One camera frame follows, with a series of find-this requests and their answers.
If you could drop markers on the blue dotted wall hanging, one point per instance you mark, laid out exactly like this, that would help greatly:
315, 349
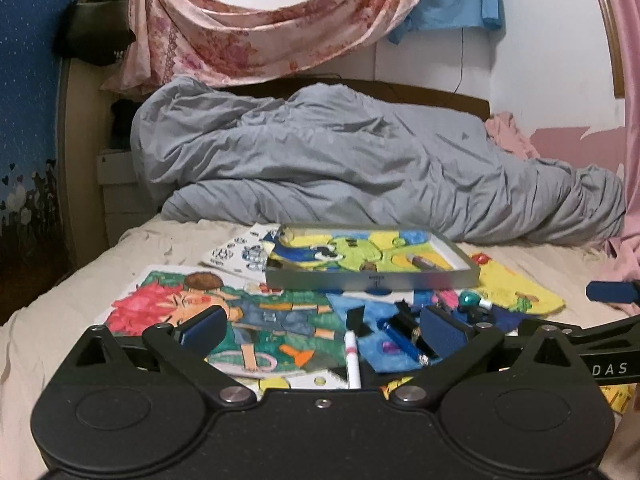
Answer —
30, 135

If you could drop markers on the blue pen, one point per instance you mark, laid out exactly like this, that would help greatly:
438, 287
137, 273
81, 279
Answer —
400, 342

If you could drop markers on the white bedside box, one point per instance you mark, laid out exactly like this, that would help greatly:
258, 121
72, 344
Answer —
117, 180

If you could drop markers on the small black block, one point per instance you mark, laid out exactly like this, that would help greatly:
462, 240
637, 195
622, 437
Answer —
358, 321

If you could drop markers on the white marker with red caps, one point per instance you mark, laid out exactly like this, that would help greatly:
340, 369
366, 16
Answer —
352, 357

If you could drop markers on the teal small cap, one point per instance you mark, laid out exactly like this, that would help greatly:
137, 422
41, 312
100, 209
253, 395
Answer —
467, 300

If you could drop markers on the black pen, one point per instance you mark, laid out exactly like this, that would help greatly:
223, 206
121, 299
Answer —
407, 322

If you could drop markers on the pink curtain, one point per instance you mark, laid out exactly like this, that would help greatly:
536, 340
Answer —
625, 60

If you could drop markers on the grey duvet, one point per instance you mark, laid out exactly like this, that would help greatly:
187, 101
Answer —
350, 170

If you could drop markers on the crumpled pink cloth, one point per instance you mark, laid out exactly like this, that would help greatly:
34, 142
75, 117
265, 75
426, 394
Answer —
510, 135

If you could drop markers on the small white cylinder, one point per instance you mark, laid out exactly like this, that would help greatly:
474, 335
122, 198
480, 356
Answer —
485, 303

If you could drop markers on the blue painted drawing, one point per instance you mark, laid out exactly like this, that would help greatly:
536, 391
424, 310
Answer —
372, 347

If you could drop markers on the red glue tube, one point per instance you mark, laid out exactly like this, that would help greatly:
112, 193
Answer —
422, 261

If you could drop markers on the black hanging bag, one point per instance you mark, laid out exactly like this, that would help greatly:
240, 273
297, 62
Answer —
97, 30

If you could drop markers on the light blue hanging cloth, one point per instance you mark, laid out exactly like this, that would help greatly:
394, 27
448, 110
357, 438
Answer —
450, 5

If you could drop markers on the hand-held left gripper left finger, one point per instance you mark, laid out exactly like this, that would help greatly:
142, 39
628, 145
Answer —
205, 331

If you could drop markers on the black and white colouring sheet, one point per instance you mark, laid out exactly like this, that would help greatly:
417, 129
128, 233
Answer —
240, 252

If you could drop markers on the red-haired figure drawing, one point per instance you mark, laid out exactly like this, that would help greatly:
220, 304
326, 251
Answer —
200, 305

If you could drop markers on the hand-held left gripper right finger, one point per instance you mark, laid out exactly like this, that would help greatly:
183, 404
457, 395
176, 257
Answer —
442, 332

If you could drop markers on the yellow drawing with red figure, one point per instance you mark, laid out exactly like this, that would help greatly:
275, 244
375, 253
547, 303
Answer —
520, 290

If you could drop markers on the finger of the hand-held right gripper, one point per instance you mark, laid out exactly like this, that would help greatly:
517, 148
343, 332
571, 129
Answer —
612, 292

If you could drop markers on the pink floral cloth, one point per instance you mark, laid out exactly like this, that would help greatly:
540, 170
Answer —
260, 35

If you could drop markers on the green and yellow drawing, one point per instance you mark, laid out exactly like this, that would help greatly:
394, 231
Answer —
350, 252

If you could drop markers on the grey shallow tray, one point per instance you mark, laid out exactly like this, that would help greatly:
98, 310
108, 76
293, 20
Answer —
370, 277

